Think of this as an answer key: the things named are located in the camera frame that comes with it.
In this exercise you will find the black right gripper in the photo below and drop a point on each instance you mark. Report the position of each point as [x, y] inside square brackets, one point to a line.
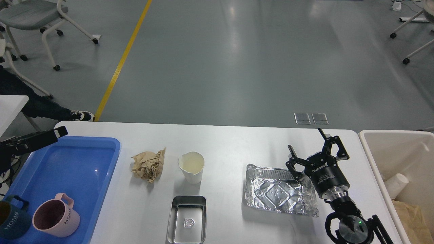
[325, 176]

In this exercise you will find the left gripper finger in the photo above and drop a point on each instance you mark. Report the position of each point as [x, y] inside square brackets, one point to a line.
[32, 142]

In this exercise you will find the aluminium foil tray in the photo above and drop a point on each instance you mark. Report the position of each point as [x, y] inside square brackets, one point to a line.
[276, 190]

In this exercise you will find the pink ribbed mug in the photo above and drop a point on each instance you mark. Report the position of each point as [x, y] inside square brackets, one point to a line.
[57, 216]

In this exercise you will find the stainless steel rectangular box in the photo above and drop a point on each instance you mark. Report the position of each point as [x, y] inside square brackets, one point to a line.
[187, 220]

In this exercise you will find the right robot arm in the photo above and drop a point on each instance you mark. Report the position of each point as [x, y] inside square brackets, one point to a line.
[345, 225]

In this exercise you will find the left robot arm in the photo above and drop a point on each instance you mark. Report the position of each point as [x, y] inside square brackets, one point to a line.
[5, 161]

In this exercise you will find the white side table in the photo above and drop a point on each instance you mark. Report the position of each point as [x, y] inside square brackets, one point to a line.
[12, 121]

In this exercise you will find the right floor outlet plate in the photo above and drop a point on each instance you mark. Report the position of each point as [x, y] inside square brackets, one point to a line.
[320, 118]

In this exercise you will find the floor outlet plate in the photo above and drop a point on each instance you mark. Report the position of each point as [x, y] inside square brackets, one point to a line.
[320, 118]
[302, 118]

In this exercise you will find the person in dark jeans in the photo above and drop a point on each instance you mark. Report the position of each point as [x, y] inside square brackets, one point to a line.
[39, 106]

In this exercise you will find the left floor outlet plate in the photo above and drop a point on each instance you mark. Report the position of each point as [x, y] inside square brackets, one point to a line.
[302, 118]

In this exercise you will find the blue plastic tray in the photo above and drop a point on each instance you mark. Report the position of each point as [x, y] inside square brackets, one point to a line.
[81, 167]

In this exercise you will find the beige plastic bin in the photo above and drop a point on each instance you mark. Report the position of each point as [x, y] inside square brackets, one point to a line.
[410, 153]

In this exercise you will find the dark blue mug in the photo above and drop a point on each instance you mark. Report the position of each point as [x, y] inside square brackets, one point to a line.
[14, 221]

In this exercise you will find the white cup in bin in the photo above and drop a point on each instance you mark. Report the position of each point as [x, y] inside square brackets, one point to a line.
[396, 184]

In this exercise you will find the brown paper in bin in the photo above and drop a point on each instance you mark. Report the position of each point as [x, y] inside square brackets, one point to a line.
[413, 222]

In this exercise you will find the white paper cup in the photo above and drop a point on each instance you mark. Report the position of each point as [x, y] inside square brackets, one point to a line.
[191, 164]

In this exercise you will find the crumpled brown paper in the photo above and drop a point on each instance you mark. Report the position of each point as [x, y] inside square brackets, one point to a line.
[148, 165]

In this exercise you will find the grey office chair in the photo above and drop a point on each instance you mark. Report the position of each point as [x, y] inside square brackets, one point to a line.
[32, 15]

